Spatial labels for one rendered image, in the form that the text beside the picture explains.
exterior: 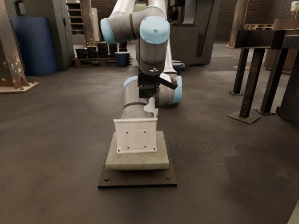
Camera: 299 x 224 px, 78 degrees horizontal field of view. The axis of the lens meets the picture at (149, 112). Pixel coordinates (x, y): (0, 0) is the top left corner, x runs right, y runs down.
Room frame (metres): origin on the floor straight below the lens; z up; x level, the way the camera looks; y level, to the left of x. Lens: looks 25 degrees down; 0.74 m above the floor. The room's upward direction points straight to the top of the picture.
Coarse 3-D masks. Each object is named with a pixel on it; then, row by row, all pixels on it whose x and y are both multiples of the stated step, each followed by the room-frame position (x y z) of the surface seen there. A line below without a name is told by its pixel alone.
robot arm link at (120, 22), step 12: (120, 0) 0.95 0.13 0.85; (132, 0) 1.02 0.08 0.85; (120, 12) 0.79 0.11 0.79; (132, 12) 0.92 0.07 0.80; (108, 24) 0.72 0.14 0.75; (120, 24) 0.71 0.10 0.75; (132, 24) 0.71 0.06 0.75; (108, 36) 0.72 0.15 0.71; (120, 36) 0.72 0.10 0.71; (132, 36) 0.72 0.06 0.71
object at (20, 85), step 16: (0, 0) 2.43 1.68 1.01; (80, 0) 7.24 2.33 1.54; (240, 0) 7.73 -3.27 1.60; (0, 16) 2.35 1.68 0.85; (240, 16) 7.73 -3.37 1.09; (0, 32) 2.26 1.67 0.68; (0, 48) 2.35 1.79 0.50; (16, 48) 2.48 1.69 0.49; (96, 48) 7.16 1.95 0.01; (0, 64) 2.34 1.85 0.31; (16, 64) 2.38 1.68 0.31; (0, 80) 2.34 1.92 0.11; (16, 80) 2.29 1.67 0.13; (32, 80) 2.51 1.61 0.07
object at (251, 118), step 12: (240, 36) 1.59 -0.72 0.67; (252, 36) 1.66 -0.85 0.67; (264, 36) 1.59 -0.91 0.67; (276, 36) 1.39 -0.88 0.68; (240, 48) 1.52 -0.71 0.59; (264, 48) 1.48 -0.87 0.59; (276, 48) 1.50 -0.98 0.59; (252, 60) 1.50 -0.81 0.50; (252, 72) 1.49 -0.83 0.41; (252, 84) 1.47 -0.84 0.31; (252, 96) 1.48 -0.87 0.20; (240, 120) 1.42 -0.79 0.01; (252, 120) 1.42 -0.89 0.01
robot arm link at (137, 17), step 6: (150, 6) 0.75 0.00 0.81; (156, 6) 0.76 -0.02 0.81; (138, 12) 0.73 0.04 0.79; (144, 12) 0.72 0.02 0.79; (150, 12) 0.71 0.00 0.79; (156, 12) 0.71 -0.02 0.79; (162, 12) 0.74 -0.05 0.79; (132, 18) 0.72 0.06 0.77; (138, 18) 0.71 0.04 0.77; (144, 18) 0.70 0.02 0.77; (138, 24) 0.71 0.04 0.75; (138, 30) 0.71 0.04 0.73; (138, 36) 0.72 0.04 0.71
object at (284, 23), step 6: (282, 18) 3.69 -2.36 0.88; (288, 18) 3.60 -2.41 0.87; (294, 18) 3.54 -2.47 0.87; (276, 24) 3.77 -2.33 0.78; (282, 24) 3.65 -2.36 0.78; (288, 24) 3.57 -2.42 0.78; (294, 24) 3.52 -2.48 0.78; (294, 48) 3.49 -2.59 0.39; (270, 54) 3.73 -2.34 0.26; (288, 54) 3.50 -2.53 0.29; (294, 54) 3.49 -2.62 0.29; (270, 60) 3.69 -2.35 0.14; (288, 60) 3.49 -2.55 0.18; (294, 60) 3.49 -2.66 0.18; (264, 66) 3.84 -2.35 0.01; (270, 66) 3.66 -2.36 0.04; (288, 66) 3.49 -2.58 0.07
